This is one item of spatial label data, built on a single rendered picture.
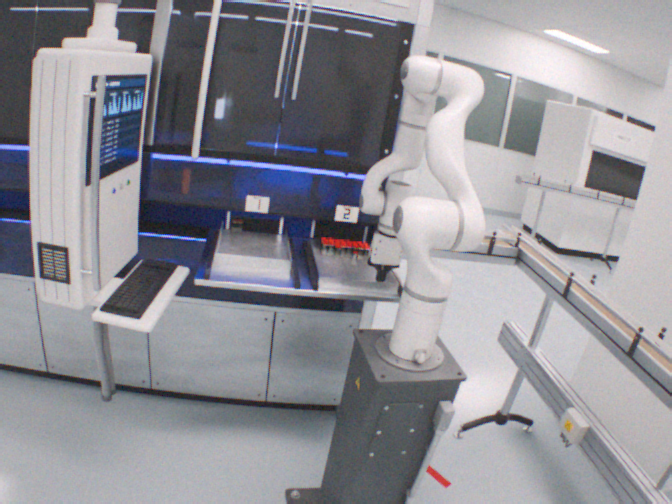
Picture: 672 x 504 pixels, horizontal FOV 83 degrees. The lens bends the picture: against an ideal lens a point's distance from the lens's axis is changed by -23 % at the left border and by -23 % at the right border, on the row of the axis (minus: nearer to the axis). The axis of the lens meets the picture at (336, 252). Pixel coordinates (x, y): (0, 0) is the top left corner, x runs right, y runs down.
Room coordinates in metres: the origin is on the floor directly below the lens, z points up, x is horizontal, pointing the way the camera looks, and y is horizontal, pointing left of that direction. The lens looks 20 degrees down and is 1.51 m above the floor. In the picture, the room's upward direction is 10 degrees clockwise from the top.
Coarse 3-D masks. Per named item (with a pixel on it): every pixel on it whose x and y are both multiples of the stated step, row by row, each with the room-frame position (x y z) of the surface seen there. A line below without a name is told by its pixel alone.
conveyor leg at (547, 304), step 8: (544, 304) 1.81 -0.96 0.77; (552, 304) 1.80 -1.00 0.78; (544, 312) 1.80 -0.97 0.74; (536, 320) 1.83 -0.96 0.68; (544, 320) 1.79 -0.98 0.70; (536, 328) 1.80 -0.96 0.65; (536, 336) 1.79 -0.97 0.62; (528, 344) 1.81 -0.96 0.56; (536, 344) 1.79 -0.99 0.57; (520, 376) 1.79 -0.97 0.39; (512, 384) 1.81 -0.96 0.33; (520, 384) 1.80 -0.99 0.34; (512, 392) 1.80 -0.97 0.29; (504, 400) 1.82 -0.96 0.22; (512, 400) 1.79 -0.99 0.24; (504, 408) 1.80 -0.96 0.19
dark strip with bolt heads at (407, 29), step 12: (408, 24) 1.80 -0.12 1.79; (408, 36) 1.80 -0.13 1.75; (408, 48) 1.80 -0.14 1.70; (396, 60) 1.79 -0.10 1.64; (396, 72) 1.79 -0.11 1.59; (396, 84) 1.79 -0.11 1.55; (396, 96) 1.79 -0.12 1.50; (396, 108) 1.80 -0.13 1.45; (396, 120) 1.80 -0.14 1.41; (384, 132) 1.79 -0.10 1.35; (384, 144) 1.79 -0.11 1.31; (384, 156) 1.79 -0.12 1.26
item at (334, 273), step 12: (312, 252) 1.60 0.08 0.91; (324, 264) 1.57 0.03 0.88; (336, 264) 1.59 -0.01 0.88; (348, 264) 1.61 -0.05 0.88; (360, 264) 1.63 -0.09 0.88; (324, 276) 1.47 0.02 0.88; (336, 276) 1.49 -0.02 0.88; (348, 276) 1.50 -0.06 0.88; (360, 276) 1.52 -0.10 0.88; (372, 276) 1.54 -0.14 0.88; (336, 288) 1.39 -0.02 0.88; (348, 288) 1.40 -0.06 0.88; (360, 288) 1.41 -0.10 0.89; (372, 288) 1.42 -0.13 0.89; (384, 288) 1.42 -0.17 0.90; (396, 288) 1.43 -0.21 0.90
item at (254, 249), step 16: (224, 240) 1.63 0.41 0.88; (240, 240) 1.66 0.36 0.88; (256, 240) 1.69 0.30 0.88; (272, 240) 1.72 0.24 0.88; (288, 240) 1.66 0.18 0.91; (224, 256) 1.43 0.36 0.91; (240, 256) 1.44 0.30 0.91; (256, 256) 1.53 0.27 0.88; (272, 256) 1.56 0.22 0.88; (288, 256) 1.56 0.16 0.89
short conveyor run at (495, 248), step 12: (492, 240) 2.01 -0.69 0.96; (504, 240) 2.06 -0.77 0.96; (516, 240) 2.08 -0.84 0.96; (432, 252) 1.96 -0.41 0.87; (444, 252) 1.97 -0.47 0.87; (456, 252) 1.99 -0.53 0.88; (468, 252) 2.00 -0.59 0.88; (480, 252) 2.01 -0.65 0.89; (492, 252) 2.03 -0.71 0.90; (504, 252) 2.04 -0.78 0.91; (516, 252) 2.05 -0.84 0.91; (504, 264) 2.04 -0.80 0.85
